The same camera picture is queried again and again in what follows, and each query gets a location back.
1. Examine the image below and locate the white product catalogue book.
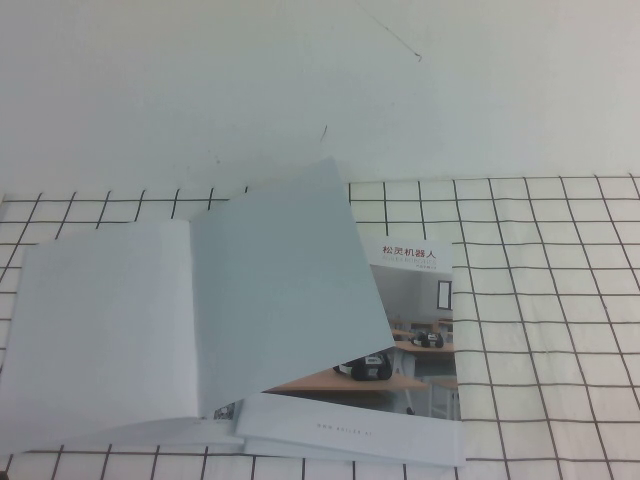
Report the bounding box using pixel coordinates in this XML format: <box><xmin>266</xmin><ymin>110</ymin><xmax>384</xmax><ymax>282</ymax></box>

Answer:
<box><xmin>0</xmin><ymin>155</ymin><xmax>396</xmax><ymax>455</ymax></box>

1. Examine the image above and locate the white black-grid tablecloth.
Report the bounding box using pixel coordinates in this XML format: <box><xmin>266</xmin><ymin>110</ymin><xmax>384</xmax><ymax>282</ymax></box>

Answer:
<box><xmin>0</xmin><ymin>174</ymin><xmax>640</xmax><ymax>480</ymax></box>

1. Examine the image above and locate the closed catalogue with photo cover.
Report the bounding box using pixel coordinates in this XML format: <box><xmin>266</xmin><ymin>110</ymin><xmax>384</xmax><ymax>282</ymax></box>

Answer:
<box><xmin>234</xmin><ymin>234</ymin><xmax>467</xmax><ymax>470</ymax></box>

